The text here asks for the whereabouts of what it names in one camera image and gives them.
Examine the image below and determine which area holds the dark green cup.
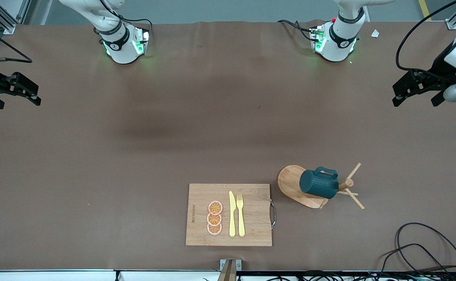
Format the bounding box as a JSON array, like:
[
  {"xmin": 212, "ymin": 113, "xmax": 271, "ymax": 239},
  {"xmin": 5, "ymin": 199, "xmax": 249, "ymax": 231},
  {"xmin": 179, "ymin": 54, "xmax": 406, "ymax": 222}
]
[{"xmin": 299, "ymin": 167, "xmax": 339, "ymax": 200}]

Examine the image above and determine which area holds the wooden cup rack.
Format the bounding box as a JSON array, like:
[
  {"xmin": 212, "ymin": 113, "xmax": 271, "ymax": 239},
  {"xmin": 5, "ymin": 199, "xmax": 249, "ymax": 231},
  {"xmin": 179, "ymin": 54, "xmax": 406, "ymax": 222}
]
[{"xmin": 278, "ymin": 163, "xmax": 365, "ymax": 210}]

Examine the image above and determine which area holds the brown table mat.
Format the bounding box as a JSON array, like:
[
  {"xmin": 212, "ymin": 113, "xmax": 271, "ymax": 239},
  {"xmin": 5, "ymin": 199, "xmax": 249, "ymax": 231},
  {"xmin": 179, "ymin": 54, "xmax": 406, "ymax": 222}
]
[{"xmin": 0, "ymin": 20, "xmax": 456, "ymax": 272}]

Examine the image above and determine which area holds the wooden cutting board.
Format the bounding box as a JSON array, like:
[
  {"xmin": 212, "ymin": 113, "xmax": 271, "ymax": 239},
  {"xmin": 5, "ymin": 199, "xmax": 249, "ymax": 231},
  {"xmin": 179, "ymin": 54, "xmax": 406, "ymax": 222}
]
[{"xmin": 185, "ymin": 183, "xmax": 277, "ymax": 247}]

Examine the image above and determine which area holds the yellow plastic fork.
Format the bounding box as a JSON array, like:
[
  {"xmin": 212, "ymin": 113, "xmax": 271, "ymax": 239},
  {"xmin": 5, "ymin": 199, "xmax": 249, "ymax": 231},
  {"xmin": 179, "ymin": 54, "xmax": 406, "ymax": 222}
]
[{"xmin": 236, "ymin": 194, "xmax": 246, "ymax": 237}]

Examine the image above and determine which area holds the yellow plastic knife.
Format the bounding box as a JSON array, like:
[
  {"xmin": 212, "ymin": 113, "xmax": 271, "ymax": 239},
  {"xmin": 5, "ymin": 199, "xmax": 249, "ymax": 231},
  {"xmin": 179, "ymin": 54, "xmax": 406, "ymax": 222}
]
[{"xmin": 229, "ymin": 191, "xmax": 237, "ymax": 237}]

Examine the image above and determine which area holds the brown slanted bar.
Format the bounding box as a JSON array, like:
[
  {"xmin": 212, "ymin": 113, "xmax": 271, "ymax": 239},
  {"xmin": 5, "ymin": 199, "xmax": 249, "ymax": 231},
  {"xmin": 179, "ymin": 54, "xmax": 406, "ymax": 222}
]
[{"xmin": 217, "ymin": 261, "xmax": 237, "ymax": 281}]

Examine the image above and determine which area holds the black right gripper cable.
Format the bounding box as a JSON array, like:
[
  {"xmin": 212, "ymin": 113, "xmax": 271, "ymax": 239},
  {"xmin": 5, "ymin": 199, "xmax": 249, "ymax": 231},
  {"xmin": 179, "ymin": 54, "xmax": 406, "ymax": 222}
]
[{"xmin": 0, "ymin": 20, "xmax": 34, "ymax": 64}]

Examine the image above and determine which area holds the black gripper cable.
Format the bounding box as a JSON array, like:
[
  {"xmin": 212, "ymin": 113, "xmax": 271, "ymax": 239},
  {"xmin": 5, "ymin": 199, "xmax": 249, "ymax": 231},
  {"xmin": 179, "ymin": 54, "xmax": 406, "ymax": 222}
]
[
  {"xmin": 395, "ymin": 0, "xmax": 456, "ymax": 73},
  {"xmin": 0, "ymin": 20, "xmax": 34, "ymax": 64}
]

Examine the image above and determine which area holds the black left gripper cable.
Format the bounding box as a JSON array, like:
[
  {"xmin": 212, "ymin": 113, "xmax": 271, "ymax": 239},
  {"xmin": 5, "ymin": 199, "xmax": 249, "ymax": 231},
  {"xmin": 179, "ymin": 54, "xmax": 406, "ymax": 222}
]
[{"xmin": 395, "ymin": 0, "xmax": 456, "ymax": 73}]

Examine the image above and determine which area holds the black right arm base cable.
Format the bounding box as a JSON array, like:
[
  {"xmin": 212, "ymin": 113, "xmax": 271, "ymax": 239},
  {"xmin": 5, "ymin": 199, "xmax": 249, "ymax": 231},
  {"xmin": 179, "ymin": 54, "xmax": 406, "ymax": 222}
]
[{"xmin": 113, "ymin": 12, "xmax": 153, "ymax": 32}]

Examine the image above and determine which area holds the black arm base cable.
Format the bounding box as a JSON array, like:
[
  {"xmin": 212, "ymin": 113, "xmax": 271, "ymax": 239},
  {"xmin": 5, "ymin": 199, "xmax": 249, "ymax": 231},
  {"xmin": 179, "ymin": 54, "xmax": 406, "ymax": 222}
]
[
  {"xmin": 113, "ymin": 12, "xmax": 153, "ymax": 32},
  {"xmin": 277, "ymin": 19, "xmax": 314, "ymax": 41}
]

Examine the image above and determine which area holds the black left arm base cable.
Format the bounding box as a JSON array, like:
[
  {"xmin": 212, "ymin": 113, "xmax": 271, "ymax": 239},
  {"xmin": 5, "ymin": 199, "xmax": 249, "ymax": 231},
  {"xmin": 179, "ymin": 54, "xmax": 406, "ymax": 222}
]
[{"xmin": 277, "ymin": 19, "xmax": 314, "ymax": 41}]

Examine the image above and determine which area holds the black looped floor cable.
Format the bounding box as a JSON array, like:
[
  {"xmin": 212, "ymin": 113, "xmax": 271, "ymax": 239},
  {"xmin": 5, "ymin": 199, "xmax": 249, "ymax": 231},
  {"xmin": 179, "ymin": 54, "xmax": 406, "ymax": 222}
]
[
  {"xmin": 376, "ymin": 244, "xmax": 456, "ymax": 281},
  {"xmin": 395, "ymin": 222, "xmax": 456, "ymax": 274}
]

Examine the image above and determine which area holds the grey metal bracket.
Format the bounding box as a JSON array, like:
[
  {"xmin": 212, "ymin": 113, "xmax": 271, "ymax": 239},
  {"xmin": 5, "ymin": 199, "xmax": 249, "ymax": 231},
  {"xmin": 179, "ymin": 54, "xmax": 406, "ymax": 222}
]
[{"xmin": 220, "ymin": 259, "xmax": 242, "ymax": 281}]

